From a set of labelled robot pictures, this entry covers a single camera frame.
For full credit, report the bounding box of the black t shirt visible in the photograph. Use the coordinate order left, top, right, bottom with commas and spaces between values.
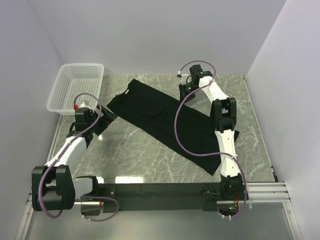
106, 78, 241, 176

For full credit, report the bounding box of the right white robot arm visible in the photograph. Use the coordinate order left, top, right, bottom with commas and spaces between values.
177, 64, 245, 200

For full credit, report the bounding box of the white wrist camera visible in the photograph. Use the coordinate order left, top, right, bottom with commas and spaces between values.
73, 100, 91, 110
177, 70, 190, 85

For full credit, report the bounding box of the black base beam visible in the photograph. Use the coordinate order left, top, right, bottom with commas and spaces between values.
70, 181, 251, 214

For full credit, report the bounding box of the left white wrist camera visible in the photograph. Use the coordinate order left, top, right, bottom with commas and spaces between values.
73, 100, 91, 110

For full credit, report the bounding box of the aluminium rail frame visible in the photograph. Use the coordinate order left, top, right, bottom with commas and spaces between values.
26, 181, 292, 206

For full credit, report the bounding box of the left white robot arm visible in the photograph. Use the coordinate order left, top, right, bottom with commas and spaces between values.
31, 106, 118, 211

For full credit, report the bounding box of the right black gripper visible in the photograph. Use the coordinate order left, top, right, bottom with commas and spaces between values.
178, 82, 201, 106

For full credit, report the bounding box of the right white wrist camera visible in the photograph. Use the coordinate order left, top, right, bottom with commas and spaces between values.
177, 70, 190, 85

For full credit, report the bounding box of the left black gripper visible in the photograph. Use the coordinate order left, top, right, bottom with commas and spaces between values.
88, 104, 118, 136

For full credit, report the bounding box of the white plastic basket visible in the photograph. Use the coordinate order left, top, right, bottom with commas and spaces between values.
46, 63, 105, 116

